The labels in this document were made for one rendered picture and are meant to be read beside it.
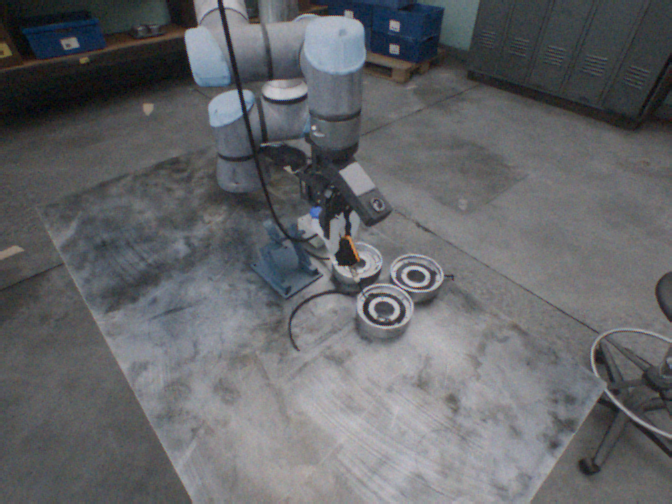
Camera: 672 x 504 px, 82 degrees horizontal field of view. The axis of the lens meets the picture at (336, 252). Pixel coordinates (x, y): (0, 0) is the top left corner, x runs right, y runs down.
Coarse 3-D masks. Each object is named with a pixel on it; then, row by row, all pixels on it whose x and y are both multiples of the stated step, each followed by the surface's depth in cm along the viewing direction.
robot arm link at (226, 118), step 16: (224, 96) 97; (224, 112) 93; (240, 112) 93; (256, 112) 96; (224, 128) 95; (240, 128) 96; (256, 128) 97; (224, 144) 98; (240, 144) 98; (256, 144) 102
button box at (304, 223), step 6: (306, 216) 91; (300, 222) 90; (306, 222) 89; (300, 228) 91; (306, 228) 89; (312, 228) 88; (306, 234) 90; (312, 234) 88; (312, 240) 89; (318, 240) 88; (318, 246) 89
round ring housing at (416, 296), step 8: (408, 256) 82; (416, 256) 82; (424, 256) 82; (392, 264) 80; (400, 264) 81; (432, 264) 81; (392, 272) 80; (408, 272) 81; (416, 272) 81; (424, 272) 80; (440, 272) 79; (392, 280) 78; (408, 280) 78; (424, 280) 80; (440, 280) 77; (400, 288) 76; (408, 288) 75; (432, 288) 75; (416, 296) 75; (424, 296) 75; (432, 296) 77
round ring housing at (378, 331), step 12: (372, 288) 76; (384, 288) 76; (396, 288) 75; (360, 300) 74; (384, 300) 74; (408, 300) 73; (360, 312) 71; (372, 312) 72; (396, 312) 72; (408, 312) 72; (360, 324) 72; (372, 324) 69; (408, 324) 71; (384, 336) 70
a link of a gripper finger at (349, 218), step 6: (348, 210) 66; (336, 216) 72; (342, 216) 70; (348, 216) 66; (354, 216) 67; (342, 222) 72; (348, 222) 68; (354, 222) 68; (348, 228) 69; (354, 228) 69; (348, 234) 70; (354, 234) 70
